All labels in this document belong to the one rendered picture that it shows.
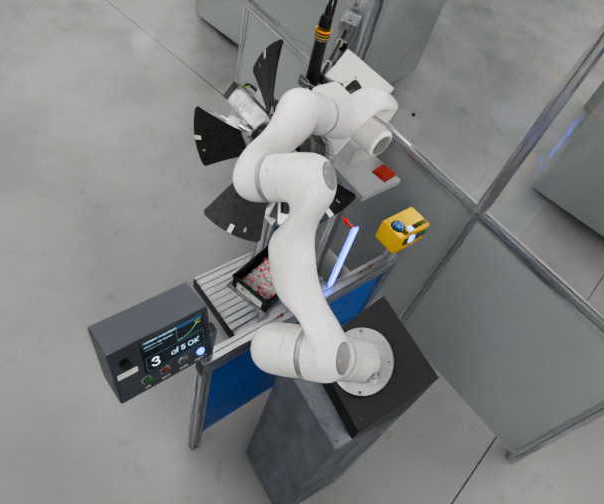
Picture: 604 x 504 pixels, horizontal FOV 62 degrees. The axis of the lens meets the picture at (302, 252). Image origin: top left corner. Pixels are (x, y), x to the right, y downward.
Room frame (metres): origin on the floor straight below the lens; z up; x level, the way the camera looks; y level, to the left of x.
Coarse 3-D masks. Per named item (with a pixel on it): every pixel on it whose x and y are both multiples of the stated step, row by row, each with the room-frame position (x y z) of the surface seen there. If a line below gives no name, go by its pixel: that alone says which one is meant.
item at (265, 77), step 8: (280, 40) 1.62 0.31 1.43; (272, 48) 1.63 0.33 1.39; (280, 48) 1.60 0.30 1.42; (272, 56) 1.60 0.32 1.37; (256, 64) 1.67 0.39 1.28; (264, 64) 1.62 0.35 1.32; (272, 64) 1.58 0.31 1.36; (256, 72) 1.66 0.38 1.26; (264, 72) 1.60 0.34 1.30; (272, 72) 1.56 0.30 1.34; (264, 80) 1.58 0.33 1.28; (272, 80) 1.53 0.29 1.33; (264, 88) 1.57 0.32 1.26; (272, 88) 1.51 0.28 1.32; (264, 96) 1.56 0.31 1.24; (272, 96) 1.49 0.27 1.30; (272, 104) 1.47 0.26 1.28
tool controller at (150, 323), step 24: (120, 312) 0.56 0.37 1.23; (144, 312) 0.58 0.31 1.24; (168, 312) 0.60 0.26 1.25; (192, 312) 0.61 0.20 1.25; (96, 336) 0.48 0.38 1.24; (120, 336) 0.50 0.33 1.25; (144, 336) 0.51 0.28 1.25; (168, 336) 0.55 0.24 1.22; (192, 336) 0.59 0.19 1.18; (120, 360) 0.45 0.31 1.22; (144, 360) 0.49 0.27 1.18; (168, 360) 0.53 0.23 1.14; (192, 360) 0.57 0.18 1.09; (120, 384) 0.43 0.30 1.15; (144, 384) 0.46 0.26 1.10
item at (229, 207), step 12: (228, 192) 1.23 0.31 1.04; (216, 204) 1.20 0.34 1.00; (228, 204) 1.21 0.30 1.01; (240, 204) 1.22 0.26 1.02; (252, 204) 1.24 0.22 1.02; (264, 204) 1.26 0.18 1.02; (216, 216) 1.17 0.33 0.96; (228, 216) 1.18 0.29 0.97; (240, 216) 1.19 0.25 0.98; (252, 216) 1.21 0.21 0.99; (264, 216) 1.23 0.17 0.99; (240, 228) 1.17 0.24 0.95; (252, 228) 1.18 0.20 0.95; (252, 240) 1.15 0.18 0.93
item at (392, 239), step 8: (408, 208) 1.42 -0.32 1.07; (392, 216) 1.35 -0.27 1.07; (400, 216) 1.37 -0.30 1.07; (408, 216) 1.38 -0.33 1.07; (416, 216) 1.40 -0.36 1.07; (384, 224) 1.31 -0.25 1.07; (392, 224) 1.31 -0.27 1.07; (408, 224) 1.34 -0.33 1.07; (416, 224) 1.36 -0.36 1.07; (424, 224) 1.37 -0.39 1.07; (384, 232) 1.30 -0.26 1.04; (392, 232) 1.28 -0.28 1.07; (400, 232) 1.29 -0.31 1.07; (408, 232) 1.30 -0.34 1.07; (416, 232) 1.33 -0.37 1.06; (384, 240) 1.29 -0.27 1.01; (392, 240) 1.27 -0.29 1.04; (400, 240) 1.26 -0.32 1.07; (416, 240) 1.36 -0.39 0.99; (392, 248) 1.26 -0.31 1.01; (400, 248) 1.28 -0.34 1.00
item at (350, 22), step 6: (348, 12) 1.99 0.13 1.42; (354, 12) 2.00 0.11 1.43; (360, 12) 2.01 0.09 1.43; (342, 18) 1.93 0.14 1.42; (348, 18) 1.95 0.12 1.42; (354, 18) 1.96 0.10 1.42; (360, 18) 1.98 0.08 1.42; (342, 24) 1.91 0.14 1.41; (348, 24) 1.91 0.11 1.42; (354, 24) 1.92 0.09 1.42; (342, 30) 1.91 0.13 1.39; (348, 30) 1.91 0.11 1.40; (354, 30) 1.91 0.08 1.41; (336, 36) 1.91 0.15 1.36; (348, 36) 1.91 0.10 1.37; (354, 36) 1.93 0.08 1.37
